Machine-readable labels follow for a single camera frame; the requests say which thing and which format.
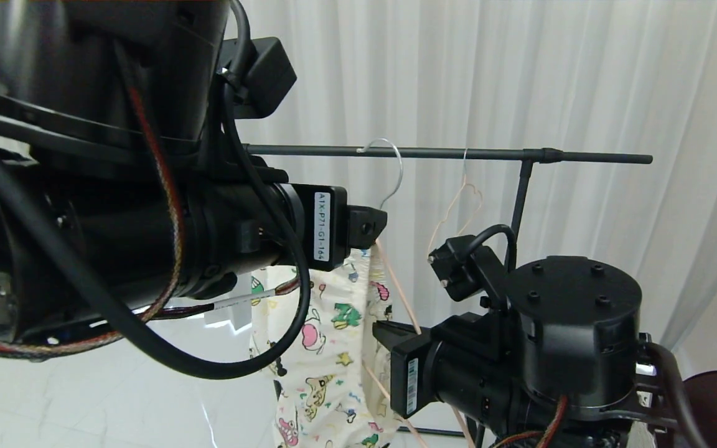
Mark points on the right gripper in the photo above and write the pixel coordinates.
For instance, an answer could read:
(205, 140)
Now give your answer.
(458, 379)

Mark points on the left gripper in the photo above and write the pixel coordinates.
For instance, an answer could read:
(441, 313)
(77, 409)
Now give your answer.
(221, 218)

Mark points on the pink clothes hanger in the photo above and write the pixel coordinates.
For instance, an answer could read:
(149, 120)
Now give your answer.
(465, 165)
(396, 281)

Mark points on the cream printed garment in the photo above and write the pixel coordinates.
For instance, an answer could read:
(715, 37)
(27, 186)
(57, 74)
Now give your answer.
(321, 348)

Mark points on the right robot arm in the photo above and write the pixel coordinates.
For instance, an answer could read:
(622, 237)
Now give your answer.
(576, 323)

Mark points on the black clothes rack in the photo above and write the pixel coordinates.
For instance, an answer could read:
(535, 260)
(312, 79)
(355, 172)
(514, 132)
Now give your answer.
(582, 155)

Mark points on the white curtain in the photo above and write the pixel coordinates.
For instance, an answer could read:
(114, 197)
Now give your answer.
(458, 62)

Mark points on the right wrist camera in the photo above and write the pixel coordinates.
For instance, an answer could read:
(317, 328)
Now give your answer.
(464, 267)

